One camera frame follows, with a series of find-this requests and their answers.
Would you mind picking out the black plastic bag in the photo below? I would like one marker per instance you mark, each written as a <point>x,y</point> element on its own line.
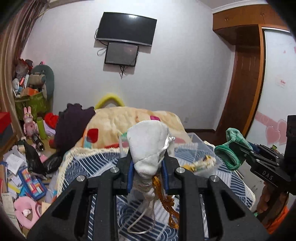
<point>49,166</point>

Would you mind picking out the green knitted sock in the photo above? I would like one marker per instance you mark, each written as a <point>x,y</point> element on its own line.
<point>226,154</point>

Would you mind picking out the striped brown curtain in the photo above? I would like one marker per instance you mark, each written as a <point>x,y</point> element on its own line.
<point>17,21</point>

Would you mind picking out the beige patchwork blanket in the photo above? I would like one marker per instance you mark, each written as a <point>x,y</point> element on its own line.
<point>115,121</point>

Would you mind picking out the dark purple plush cushion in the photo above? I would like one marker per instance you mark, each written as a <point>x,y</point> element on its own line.
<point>71,125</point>

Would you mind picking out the wooden wardrobe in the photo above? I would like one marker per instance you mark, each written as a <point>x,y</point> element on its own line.
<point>242,27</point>

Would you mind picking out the red plush item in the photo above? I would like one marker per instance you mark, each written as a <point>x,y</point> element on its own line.
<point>51,120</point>

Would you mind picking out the person's right hand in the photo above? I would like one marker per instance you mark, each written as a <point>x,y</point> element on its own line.
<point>271,204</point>

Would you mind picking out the clear plastic storage box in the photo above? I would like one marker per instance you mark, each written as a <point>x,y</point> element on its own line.
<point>185,154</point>

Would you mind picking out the green storage box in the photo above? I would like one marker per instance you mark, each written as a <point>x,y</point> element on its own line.
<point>37,102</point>

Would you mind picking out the green dinosaur plush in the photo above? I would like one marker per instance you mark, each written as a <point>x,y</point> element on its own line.
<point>42,77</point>

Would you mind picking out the large wall television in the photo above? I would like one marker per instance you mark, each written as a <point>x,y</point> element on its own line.
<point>120,27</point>

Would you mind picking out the red box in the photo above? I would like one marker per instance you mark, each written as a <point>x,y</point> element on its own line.
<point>5,120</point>

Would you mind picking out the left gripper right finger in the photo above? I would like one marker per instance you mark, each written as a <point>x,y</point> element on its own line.
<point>208,200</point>

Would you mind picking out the small wall monitor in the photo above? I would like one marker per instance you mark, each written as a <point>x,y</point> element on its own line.
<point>121,54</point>

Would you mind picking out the white drawstring pouch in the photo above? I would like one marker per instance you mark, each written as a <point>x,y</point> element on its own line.
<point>148,142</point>

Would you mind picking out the white sliding wardrobe door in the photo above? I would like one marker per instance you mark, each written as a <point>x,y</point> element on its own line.
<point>277,99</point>

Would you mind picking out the yellow fuzzy headband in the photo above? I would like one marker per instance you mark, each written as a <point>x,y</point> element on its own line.
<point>109,98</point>

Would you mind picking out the green bottle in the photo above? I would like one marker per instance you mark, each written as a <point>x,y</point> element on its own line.
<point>41,128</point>

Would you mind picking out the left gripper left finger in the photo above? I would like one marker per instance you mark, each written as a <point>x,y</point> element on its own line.
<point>86,207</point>

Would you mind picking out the colourful pencil case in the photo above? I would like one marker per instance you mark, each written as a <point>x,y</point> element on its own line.
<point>33,185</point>

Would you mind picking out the pink rabbit toy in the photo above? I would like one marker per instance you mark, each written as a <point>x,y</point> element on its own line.
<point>30,127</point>

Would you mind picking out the floral yellow scrunchie cloth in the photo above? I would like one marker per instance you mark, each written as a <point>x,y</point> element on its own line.
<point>204,163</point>

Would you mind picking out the blue white patterned tablecloth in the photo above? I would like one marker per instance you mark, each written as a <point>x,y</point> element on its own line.
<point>93,162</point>

